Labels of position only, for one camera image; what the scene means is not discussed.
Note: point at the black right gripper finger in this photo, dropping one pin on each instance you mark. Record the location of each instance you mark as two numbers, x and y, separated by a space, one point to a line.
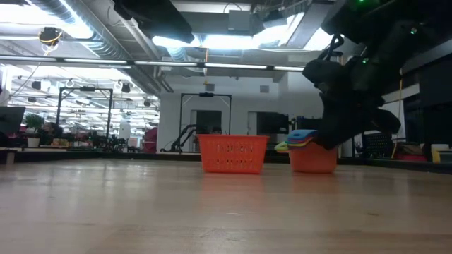
335 130

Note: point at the blue measuring cup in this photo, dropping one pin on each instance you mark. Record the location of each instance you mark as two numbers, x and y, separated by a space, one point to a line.
300 133

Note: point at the orange measuring cup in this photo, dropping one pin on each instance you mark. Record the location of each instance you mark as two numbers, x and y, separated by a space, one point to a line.
312 160

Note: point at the yellow measuring cup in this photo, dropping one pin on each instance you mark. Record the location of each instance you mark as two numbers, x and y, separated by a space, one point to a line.
298 144

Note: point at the green measuring cup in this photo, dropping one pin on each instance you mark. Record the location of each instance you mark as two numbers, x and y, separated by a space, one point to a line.
281 146

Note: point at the orange plastic basket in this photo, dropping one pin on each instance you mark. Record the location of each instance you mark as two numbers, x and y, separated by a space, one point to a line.
233 162

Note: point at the black background robot arm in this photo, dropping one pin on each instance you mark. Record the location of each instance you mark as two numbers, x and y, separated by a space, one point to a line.
182 137

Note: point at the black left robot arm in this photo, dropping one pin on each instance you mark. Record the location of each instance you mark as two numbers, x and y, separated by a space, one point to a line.
155 17

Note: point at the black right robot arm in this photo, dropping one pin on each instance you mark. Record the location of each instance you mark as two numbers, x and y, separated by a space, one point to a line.
388 21

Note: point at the black perforated panel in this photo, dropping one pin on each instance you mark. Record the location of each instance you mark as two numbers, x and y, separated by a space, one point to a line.
378 143

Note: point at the yellow plastic bin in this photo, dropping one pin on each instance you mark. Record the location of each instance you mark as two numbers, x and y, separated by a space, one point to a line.
441 156

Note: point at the LED light bar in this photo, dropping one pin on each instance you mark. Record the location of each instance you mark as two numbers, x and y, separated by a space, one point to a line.
166 63

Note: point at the red office chair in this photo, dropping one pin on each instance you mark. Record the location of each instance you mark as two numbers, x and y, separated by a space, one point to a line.
151 139

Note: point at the person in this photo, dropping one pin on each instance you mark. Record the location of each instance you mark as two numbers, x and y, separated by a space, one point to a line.
51 128

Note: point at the potted green plant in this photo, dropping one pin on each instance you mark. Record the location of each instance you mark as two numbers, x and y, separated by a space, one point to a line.
34 123

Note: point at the dark computer monitor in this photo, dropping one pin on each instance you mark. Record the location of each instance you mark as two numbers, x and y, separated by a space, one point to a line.
10 118

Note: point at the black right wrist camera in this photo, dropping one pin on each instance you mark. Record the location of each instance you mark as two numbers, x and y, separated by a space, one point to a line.
321 72

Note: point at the black metal frame rig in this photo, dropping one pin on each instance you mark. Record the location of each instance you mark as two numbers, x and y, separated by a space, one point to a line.
84 89
206 94

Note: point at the black aluminium table frame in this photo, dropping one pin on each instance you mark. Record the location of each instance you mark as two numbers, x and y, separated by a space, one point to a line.
106 156

